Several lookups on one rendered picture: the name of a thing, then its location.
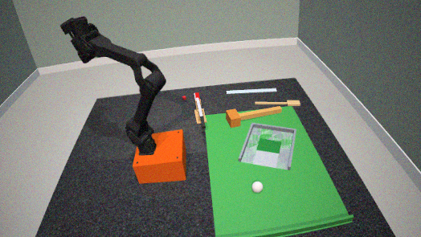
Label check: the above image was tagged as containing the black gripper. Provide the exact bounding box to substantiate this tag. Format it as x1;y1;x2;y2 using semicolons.
60;18;95;63

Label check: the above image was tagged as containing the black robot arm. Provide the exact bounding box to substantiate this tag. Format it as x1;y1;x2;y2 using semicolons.
70;16;166;156

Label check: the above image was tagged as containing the green flat mat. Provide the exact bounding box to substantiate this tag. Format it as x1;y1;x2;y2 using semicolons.
205;106;349;237

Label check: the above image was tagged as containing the white golf ball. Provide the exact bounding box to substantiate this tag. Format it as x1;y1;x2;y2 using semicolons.
252;182;263;193

